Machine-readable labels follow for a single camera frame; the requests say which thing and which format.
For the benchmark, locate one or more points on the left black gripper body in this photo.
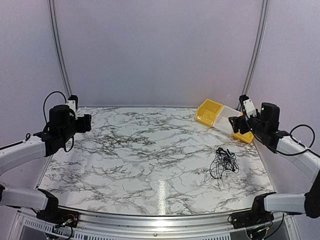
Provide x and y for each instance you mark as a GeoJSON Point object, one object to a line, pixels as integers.
{"type": "Point", "coordinates": [84, 125]}

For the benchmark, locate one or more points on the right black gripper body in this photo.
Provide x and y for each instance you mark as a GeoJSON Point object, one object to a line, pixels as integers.
{"type": "Point", "coordinates": [240, 120]}

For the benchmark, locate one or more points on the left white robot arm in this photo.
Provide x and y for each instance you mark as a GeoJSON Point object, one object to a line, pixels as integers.
{"type": "Point", "coordinates": [61, 125]}

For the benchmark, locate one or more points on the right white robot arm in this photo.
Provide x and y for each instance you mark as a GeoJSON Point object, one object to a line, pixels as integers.
{"type": "Point", "coordinates": [264, 123]}

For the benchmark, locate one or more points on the yellow bin right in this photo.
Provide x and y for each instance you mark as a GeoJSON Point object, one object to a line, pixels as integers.
{"type": "Point", "coordinates": [246, 138]}

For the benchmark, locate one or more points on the yellow bin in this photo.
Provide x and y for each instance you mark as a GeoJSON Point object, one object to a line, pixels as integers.
{"type": "Point", "coordinates": [207, 112]}
{"type": "Point", "coordinates": [246, 138]}

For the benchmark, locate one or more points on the white bin middle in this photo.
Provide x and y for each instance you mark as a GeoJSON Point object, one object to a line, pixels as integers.
{"type": "Point", "coordinates": [222, 123]}

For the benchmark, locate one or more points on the yellow bin left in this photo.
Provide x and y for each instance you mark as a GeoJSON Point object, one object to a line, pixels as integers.
{"type": "Point", "coordinates": [207, 112]}

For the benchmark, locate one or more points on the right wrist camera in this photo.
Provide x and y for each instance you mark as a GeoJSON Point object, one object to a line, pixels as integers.
{"type": "Point", "coordinates": [248, 107]}

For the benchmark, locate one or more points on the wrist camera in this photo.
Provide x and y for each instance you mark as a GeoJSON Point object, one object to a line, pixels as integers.
{"type": "Point", "coordinates": [248, 107]}
{"type": "Point", "coordinates": [72, 102]}

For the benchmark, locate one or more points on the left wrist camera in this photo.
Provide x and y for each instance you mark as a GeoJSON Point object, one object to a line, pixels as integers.
{"type": "Point", "coordinates": [72, 102]}

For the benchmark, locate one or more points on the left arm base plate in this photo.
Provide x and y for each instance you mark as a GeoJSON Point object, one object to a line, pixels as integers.
{"type": "Point", "coordinates": [62, 217]}

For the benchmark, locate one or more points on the aluminium front rail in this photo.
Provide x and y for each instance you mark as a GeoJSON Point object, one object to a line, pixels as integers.
{"type": "Point", "coordinates": [108, 226]}

